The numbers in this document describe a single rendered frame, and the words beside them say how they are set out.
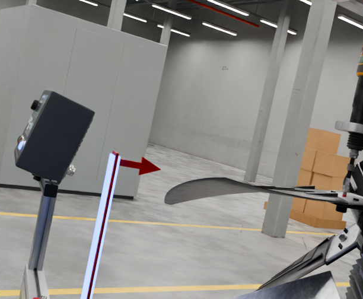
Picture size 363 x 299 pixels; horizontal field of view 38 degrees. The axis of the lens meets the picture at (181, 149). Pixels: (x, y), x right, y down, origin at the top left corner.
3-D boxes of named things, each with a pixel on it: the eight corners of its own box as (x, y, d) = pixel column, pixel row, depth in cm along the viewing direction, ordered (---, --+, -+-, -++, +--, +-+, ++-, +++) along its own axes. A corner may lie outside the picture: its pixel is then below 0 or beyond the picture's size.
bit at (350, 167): (340, 188, 78) (348, 154, 78) (347, 190, 78) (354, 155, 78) (344, 190, 77) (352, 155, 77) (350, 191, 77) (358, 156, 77)
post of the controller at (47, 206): (42, 271, 117) (59, 184, 116) (28, 270, 116) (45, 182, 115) (41, 267, 120) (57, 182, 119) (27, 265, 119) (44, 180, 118)
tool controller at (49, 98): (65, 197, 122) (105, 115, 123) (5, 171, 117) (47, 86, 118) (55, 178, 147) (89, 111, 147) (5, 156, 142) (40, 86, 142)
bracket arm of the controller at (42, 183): (56, 198, 116) (59, 185, 116) (43, 196, 115) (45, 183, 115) (48, 180, 138) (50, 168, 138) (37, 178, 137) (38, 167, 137)
